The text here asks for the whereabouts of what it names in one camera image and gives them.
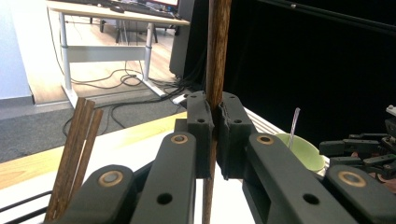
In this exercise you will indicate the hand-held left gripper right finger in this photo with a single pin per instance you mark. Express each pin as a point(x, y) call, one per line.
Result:
point(233, 130)

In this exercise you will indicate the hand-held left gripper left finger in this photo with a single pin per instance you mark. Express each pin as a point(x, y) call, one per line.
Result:
point(202, 124)

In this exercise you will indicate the green ceramic bowl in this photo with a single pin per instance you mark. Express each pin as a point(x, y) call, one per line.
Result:
point(305, 152)

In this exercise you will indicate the metal spoon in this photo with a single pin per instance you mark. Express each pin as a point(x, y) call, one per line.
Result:
point(294, 124)

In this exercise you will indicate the brown wooden chopstick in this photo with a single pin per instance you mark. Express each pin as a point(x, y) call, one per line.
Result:
point(73, 140)
point(91, 140)
point(81, 140)
point(218, 46)

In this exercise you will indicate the white power strip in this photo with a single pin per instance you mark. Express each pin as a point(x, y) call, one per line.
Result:
point(181, 99)

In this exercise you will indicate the white table cover sheet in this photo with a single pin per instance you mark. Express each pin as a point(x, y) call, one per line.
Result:
point(134, 152)

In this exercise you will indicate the black curtain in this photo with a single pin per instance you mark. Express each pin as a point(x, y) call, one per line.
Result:
point(295, 68)

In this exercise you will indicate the light wooden table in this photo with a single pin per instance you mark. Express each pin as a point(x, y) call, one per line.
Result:
point(62, 155)

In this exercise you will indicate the white metal frame desk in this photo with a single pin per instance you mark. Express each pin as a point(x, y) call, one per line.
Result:
point(102, 53)

